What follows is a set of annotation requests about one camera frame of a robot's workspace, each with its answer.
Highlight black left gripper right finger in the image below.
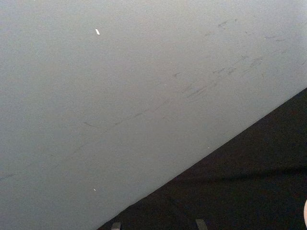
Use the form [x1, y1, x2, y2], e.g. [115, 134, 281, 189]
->
[194, 218, 207, 230]

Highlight black table cloth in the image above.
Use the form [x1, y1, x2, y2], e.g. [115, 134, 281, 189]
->
[97, 87, 307, 230]

